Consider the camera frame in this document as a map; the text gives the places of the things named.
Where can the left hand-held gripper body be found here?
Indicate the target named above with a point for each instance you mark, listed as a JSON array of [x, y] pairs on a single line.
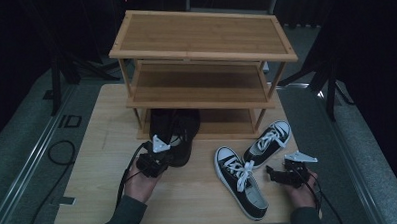
[[153, 163]]

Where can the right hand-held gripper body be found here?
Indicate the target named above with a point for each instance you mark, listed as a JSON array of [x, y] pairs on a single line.
[[297, 173]]

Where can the black canvas sneaker white laces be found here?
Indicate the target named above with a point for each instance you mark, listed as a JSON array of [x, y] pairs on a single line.
[[237, 187], [271, 142]]

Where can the wooden shoe rack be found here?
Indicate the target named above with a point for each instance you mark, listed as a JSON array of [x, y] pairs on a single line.
[[200, 35]]

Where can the person's right hand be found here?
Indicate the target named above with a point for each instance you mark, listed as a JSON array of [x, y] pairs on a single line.
[[301, 196]]

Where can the person's left hand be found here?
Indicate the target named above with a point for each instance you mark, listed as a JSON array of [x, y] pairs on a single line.
[[140, 187]]

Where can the black metal stand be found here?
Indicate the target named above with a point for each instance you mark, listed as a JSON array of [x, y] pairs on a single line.
[[57, 80], [330, 87]]

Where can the metal floor rail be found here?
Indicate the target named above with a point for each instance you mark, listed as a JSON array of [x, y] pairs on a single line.
[[28, 164], [351, 160]]

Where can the grey metal frame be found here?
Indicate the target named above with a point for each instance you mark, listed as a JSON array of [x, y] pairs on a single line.
[[272, 2]]

